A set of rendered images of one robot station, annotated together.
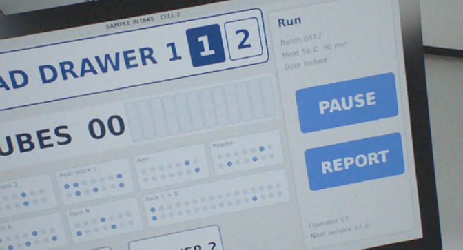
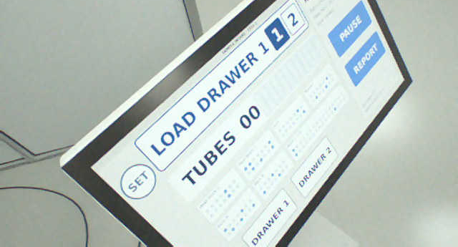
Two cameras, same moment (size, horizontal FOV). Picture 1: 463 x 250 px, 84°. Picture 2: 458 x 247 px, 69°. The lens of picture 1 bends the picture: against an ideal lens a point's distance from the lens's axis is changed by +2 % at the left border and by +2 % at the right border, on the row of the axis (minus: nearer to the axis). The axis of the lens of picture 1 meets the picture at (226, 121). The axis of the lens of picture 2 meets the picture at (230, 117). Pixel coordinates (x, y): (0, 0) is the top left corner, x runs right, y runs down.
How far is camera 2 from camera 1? 0.35 m
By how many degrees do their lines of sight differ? 24
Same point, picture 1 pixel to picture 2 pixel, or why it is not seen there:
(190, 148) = (295, 101)
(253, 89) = (309, 46)
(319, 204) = (361, 91)
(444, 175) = not seen: hidden behind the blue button
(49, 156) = (228, 157)
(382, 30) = not seen: outside the picture
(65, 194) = (247, 174)
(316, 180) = (355, 79)
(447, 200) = not seen: hidden behind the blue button
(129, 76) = (247, 77)
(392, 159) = (378, 47)
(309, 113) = (338, 44)
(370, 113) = (361, 28)
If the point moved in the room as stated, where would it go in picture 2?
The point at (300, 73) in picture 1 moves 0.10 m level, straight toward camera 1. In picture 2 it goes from (325, 23) to (366, 68)
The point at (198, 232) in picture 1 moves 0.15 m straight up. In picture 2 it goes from (319, 147) to (334, 89)
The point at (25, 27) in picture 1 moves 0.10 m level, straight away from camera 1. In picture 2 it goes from (177, 81) to (100, 77)
